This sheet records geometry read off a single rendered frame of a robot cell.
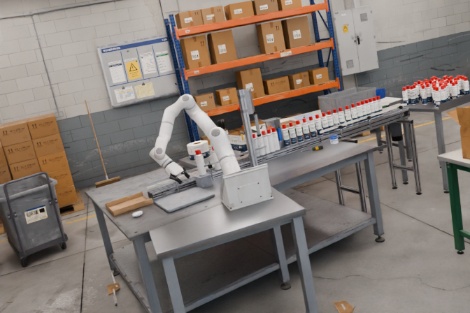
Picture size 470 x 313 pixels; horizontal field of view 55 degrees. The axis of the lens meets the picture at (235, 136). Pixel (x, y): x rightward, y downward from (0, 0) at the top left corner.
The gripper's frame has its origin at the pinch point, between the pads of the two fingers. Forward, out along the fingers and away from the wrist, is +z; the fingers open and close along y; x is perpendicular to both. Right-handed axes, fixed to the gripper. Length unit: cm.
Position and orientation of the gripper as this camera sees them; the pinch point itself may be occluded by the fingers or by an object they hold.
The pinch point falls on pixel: (184, 179)
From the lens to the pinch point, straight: 322.8
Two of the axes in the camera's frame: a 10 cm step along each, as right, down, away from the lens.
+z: 7.4, 6.4, -2.0
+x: 4.2, -6.8, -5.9
